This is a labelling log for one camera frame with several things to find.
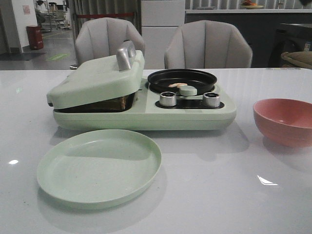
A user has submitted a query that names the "fruit plate on counter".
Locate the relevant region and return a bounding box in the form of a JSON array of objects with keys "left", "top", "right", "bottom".
[{"left": 240, "top": 0, "right": 264, "bottom": 9}]

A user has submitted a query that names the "right beige chair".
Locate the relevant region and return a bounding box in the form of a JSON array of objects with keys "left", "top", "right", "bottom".
[{"left": 164, "top": 20, "right": 253, "bottom": 69}]

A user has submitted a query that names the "right silver knob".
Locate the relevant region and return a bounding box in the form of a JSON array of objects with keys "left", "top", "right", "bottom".
[{"left": 202, "top": 92, "right": 220, "bottom": 108}]

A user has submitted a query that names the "white refrigerator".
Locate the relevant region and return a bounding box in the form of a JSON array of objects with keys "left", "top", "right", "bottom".
[{"left": 141, "top": 0, "right": 185, "bottom": 69}]

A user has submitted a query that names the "grey curtain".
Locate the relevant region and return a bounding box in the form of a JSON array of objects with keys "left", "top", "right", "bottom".
[{"left": 67, "top": 0, "right": 141, "bottom": 36}]

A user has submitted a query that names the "left silver knob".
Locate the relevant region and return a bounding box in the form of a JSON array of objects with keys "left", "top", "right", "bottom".
[{"left": 159, "top": 92, "right": 176, "bottom": 107}]

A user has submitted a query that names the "left beige chair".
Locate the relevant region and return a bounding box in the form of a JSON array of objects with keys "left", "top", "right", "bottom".
[{"left": 75, "top": 18, "right": 145, "bottom": 65}]

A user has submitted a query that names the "olive cushion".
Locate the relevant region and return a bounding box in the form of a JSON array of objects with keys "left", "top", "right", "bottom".
[{"left": 281, "top": 51, "right": 312, "bottom": 69}]

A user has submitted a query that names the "red trash bin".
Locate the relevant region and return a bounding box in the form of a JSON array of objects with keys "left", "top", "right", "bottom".
[{"left": 26, "top": 25, "right": 44, "bottom": 50}]

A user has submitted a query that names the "dark kitchen counter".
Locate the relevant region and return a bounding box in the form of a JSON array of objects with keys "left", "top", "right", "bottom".
[{"left": 185, "top": 9, "right": 312, "bottom": 68}]

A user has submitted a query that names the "bread slice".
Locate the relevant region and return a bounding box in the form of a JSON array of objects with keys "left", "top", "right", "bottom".
[{"left": 106, "top": 93, "right": 135, "bottom": 112}]

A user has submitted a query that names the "beige chair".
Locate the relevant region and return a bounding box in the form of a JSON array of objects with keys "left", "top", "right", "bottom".
[
  {"left": 164, "top": 20, "right": 253, "bottom": 69},
  {"left": 75, "top": 18, "right": 145, "bottom": 65}
]

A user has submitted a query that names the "black round frying pan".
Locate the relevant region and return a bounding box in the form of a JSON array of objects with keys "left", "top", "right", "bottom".
[{"left": 148, "top": 69, "right": 217, "bottom": 95}]

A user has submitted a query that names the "red barrier belt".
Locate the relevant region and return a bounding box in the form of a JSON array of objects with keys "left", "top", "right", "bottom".
[{"left": 76, "top": 12, "right": 136, "bottom": 19}]

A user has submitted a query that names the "orange shrimp piece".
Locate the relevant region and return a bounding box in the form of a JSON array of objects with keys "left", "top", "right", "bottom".
[{"left": 168, "top": 82, "right": 188, "bottom": 88}]

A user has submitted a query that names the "light green round plate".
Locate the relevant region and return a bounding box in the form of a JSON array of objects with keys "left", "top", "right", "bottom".
[{"left": 37, "top": 129, "right": 161, "bottom": 210}]

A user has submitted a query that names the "green breakfast maker base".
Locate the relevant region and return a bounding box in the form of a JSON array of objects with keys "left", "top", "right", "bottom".
[{"left": 53, "top": 76, "right": 236, "bottom": 131}]

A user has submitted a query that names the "silver knob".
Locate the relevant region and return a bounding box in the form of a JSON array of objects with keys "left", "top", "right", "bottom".
[
  {"left": 159, "top": 92, "right": 176, "bottom": 107},
  {"left": 202, "top": 92, "right": 220, "bottom": 108}
]

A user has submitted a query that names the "pink bowl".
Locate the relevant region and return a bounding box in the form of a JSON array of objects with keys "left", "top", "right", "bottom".
[{"left": 253, "top": 98, "right": 312, "bottom": 148}]

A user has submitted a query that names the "green breakfast maker lid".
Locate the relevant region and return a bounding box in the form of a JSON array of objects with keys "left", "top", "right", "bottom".
[{"left": 46, "top": 40, "right": 145, "bottom": 110}]

